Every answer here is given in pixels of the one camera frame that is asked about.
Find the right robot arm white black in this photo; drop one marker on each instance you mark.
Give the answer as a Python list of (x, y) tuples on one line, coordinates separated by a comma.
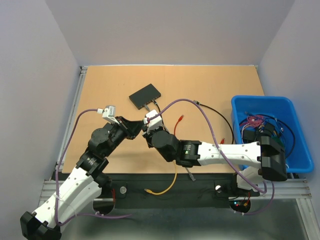
[(265, 158)]

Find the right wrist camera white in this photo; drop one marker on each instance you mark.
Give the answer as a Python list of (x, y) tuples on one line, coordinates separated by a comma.
[(152, 120)]

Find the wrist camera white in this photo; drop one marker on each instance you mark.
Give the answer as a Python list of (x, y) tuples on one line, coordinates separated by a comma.
[(152, 120), (108, 114)]

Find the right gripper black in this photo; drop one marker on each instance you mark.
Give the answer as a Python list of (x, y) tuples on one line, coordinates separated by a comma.
[(148, 136)]

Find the blue plastic bin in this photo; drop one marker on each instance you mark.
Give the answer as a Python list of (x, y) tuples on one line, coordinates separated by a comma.
[(280, 112)]

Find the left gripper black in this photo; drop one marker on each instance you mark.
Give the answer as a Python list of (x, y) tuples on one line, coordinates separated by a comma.
[(132, 128)]

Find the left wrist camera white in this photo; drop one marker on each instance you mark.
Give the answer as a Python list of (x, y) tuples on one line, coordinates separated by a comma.
[(108, 114)]

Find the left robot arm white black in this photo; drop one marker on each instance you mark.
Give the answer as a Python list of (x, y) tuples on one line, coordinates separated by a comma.
[(85, 183)]

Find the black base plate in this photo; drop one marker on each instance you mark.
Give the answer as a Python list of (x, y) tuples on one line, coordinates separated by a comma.
[(169, 191)]

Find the aluminium frame rail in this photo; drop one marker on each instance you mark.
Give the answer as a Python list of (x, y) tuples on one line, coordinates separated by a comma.
[(49, 185)]

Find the black network switch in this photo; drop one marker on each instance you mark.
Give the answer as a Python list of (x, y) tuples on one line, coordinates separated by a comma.
[(144, 96)]

